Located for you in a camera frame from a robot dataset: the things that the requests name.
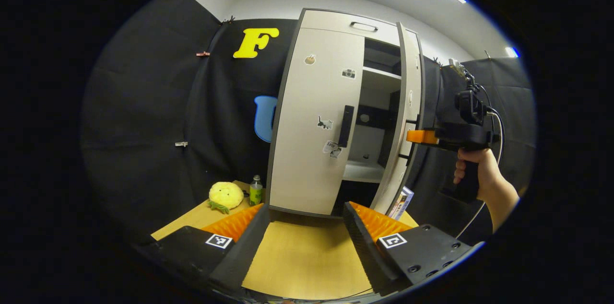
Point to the black backdrop cloth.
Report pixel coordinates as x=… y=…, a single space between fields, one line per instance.
x=144 y=126

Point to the beige double-door shoe cabinet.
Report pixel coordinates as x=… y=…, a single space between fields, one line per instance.
x=336 y=18

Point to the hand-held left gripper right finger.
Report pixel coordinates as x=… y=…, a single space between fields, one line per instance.
x=369 y=251

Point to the cabinet door with headphone sticker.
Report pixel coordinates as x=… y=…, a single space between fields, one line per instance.
x=412 y=69

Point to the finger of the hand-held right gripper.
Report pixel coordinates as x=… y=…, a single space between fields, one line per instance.
x=422 y=136

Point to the cabinet door with camera sticker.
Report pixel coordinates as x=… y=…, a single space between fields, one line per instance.
x=307 y=150

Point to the green drink bottle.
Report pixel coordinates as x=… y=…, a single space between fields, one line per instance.
x=255 y=193

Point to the yellow plush toy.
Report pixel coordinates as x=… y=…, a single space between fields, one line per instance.
x=225 y=195

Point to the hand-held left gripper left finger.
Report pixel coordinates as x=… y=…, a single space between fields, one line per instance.
x=242 y=253

